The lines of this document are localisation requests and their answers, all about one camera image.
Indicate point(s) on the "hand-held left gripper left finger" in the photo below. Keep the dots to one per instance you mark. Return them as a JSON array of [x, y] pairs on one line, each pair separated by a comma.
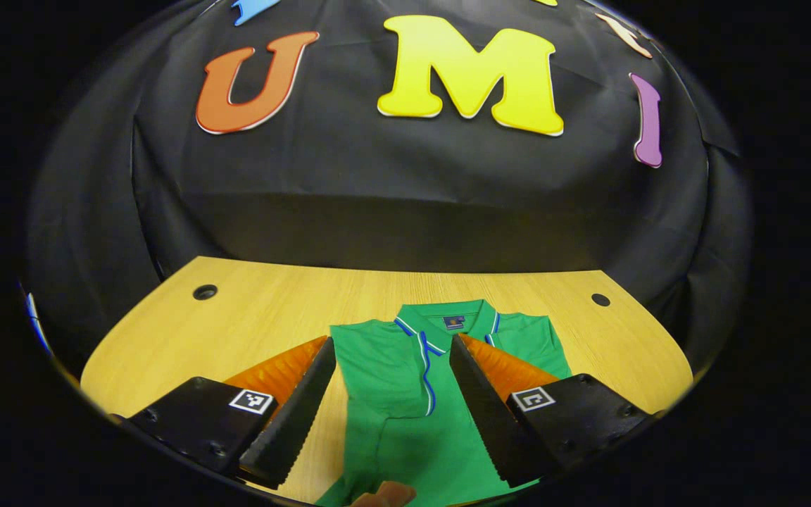
[[300, 422]]

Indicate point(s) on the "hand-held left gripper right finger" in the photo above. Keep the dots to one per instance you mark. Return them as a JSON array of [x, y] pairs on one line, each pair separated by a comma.
[[490, 422]]

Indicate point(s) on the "green T-shirt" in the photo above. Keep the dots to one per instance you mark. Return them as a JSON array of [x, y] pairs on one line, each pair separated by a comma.
[[391, 380]]

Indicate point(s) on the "black round table grommet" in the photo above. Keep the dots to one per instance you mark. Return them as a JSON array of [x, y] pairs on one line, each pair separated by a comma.
[[205, 291], [600, 299]]

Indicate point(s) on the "black backdrop cloth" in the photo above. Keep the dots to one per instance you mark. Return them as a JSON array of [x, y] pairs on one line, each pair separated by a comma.
[[412, 197]]

